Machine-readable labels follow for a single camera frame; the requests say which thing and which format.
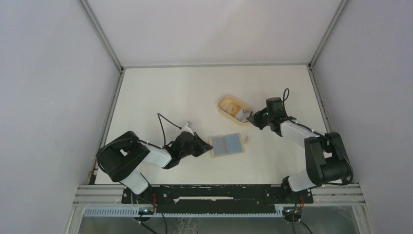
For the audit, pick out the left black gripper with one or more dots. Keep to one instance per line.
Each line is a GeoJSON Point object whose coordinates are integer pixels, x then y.
{"type": "Point", "coordinates": [203, 146]}

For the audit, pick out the right circuit board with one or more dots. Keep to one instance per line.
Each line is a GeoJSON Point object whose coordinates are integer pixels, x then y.
{"type": "Point", "coordinates": [292, 211]}

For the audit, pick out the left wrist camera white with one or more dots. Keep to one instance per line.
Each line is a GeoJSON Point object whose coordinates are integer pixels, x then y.
{"type": "Point", "coordinates": [187, 127]}

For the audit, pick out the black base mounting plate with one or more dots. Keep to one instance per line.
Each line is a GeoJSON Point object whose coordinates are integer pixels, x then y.
{"type": "Point", "coordinates": [216, 198]}

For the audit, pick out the beige leather card holder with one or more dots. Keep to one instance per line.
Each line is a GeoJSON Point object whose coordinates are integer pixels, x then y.
{"type": "Point", "coordinates": [213, 155]}

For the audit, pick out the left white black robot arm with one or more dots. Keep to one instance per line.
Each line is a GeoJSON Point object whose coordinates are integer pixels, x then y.
{"type": "Point", "coordinates": [120, 158]}

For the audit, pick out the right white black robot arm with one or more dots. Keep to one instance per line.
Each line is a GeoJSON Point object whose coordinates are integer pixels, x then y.
{"type": "Point", "coordinates": [326, 160]}

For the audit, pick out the aluminium front frame rail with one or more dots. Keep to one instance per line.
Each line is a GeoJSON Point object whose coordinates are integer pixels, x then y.
{"type": "Point", "coordinates": [328, 195]}

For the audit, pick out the left green circuit board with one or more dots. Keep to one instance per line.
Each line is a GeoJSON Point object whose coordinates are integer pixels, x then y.
{"type": "Point", "coordinates": [146, 211]}

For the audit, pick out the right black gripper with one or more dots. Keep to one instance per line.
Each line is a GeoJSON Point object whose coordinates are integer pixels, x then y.
{"type": "Point", "coordinates": [254, 119]}

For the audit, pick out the beige oval plastic tray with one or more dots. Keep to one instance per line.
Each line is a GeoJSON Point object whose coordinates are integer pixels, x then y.
{"type": "Point", "coordinates": [223, 103]}

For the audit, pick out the white slotted cable duct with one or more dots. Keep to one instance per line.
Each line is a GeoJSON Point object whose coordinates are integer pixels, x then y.
{"type": "Point", "coordinates": [133, 212]}

